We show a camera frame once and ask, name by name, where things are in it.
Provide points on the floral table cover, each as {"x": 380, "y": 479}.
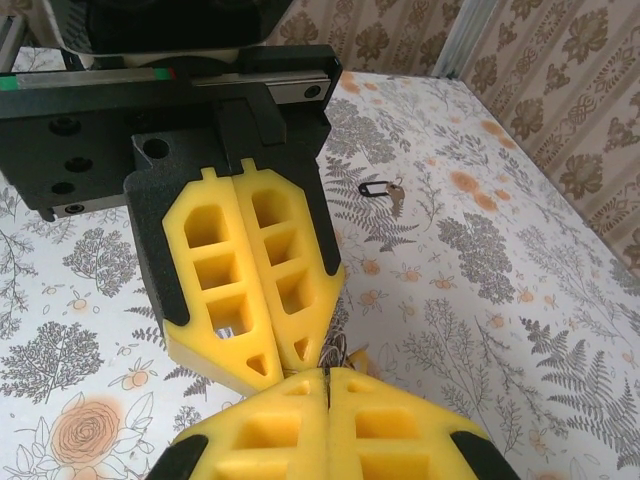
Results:
{"x": 500, "y": 300}

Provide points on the aluminium frame post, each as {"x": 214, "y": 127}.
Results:
{"x": 455, "y": 40}

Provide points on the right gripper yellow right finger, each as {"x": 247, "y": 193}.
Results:
{"x": 390, "y": 440}

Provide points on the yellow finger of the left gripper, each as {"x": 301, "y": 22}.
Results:
{"x": 285, "y": 240}
{"x": 200, "y": 280}

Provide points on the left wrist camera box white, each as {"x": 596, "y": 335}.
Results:
{"x": 65, "y": 30}

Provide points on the key with black tag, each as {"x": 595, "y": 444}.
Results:
{"x": 395, "y": 192}

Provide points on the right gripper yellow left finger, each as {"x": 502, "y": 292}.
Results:
{"x": 280, "y": 435}

